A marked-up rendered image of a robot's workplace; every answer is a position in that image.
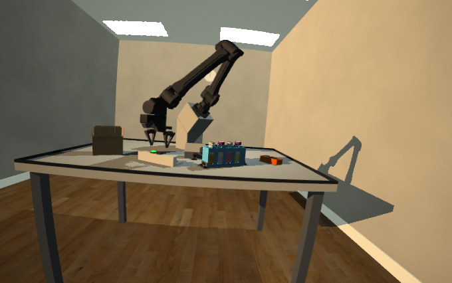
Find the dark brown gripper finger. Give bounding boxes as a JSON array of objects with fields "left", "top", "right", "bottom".
[
  {"left": 144, "top": 130, "right": 156, "bottom": 145},
  {"left": 163, "top": 132, "right": 175, "bottom": 148}
]

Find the black table edge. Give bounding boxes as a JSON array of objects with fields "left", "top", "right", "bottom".
[{"left": 14, "top": 143, "right": 338, "bottom": 184}]

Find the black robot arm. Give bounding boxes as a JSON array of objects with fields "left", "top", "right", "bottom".
[{"left": 140, "top": 39, "right": 244, "bottom": 128}]

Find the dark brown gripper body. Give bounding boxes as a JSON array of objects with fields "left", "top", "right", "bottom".
[{"left": 147, "top": 126, "right": 173, "bottom": 133}]

